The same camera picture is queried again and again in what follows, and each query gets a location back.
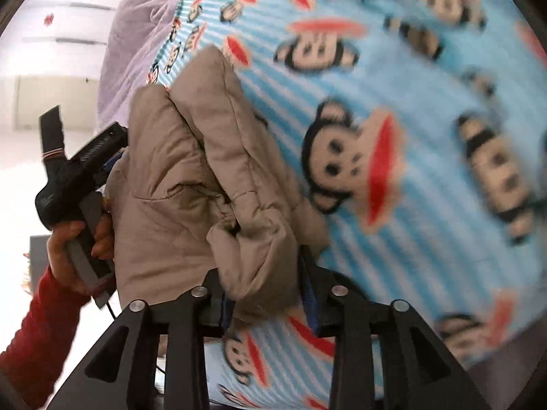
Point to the tan puffer jacket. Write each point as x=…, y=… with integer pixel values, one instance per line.
x=179, y=179

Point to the blue striped monkey print blanket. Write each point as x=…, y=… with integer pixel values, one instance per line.
x=427, y=94

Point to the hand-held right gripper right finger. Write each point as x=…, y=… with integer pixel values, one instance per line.
x=311, y=307

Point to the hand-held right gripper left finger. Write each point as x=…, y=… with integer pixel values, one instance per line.
x=213, y=305

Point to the purple fleece comforter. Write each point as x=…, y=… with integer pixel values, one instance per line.
x=132, y=30

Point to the person's left hand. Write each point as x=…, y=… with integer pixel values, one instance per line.
x=60, y=252

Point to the person's left forearm red sleeve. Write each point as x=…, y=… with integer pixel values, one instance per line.
x=38, y=333

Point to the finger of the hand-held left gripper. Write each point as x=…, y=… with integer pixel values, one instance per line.
x=112, y=165

